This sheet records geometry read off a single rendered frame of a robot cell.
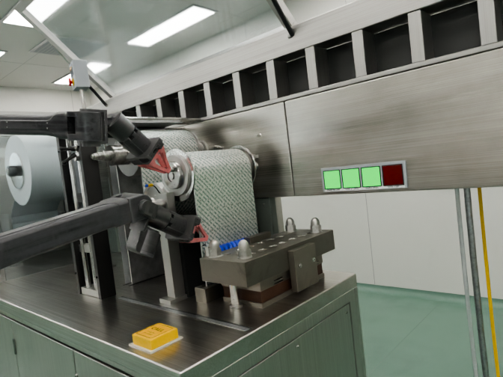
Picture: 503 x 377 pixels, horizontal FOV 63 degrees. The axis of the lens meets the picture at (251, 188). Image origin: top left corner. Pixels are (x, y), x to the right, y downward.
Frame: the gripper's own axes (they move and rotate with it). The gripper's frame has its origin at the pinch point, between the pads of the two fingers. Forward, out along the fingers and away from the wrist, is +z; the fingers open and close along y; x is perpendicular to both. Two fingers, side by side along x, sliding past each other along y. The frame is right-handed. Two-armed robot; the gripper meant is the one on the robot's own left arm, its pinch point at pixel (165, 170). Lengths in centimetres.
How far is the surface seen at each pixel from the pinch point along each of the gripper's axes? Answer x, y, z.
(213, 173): 6.8, 5.2, 10.6
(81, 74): 31, -55, -20
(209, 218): -4.7, 5.8, 16.1
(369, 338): 26, -35, 219
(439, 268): 108, -17, 267
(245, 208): 5.9, 5.7, 27.0
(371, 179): 19, 41, 31
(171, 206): -6.2, -1.7, 8.3
